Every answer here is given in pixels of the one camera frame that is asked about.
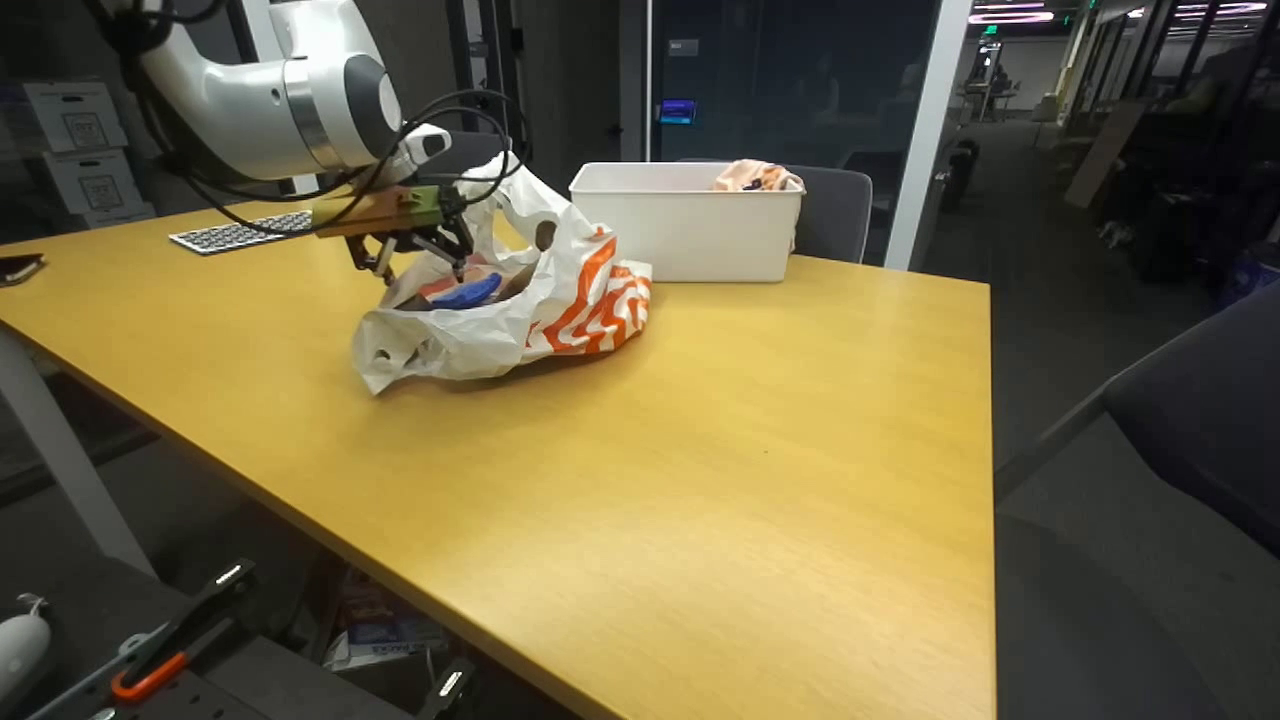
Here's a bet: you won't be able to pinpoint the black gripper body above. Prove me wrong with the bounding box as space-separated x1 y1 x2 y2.
367 185 475 274

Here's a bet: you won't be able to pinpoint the blue cloth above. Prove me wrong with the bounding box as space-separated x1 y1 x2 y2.
429 274 506 307

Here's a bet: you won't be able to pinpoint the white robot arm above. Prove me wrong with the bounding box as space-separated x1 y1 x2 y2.
83 0 475 274

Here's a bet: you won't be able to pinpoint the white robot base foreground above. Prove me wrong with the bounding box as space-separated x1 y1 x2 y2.
0 592 51 704

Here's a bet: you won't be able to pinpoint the white orange plastic bag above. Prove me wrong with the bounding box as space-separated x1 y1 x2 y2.
351 154 651 396

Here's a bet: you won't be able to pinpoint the white keyboard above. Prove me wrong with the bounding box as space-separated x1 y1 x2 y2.
169 213 313 257

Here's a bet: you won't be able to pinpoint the white plastic bin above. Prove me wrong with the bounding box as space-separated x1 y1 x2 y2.
569 162 806 281

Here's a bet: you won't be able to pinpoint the orange fabric in bin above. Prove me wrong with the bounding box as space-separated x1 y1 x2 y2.
717 162 806 193

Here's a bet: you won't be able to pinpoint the white cardboard boxes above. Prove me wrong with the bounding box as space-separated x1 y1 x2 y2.
21 82 153 224

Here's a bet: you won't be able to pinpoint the grey office chair right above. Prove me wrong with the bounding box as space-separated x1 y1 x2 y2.
796 163 872 264

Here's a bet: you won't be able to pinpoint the black phone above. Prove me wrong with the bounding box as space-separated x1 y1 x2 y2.
0 251 43 288

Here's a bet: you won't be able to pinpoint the black orange clamp tool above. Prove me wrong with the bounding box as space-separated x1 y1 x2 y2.
24 559 258 720

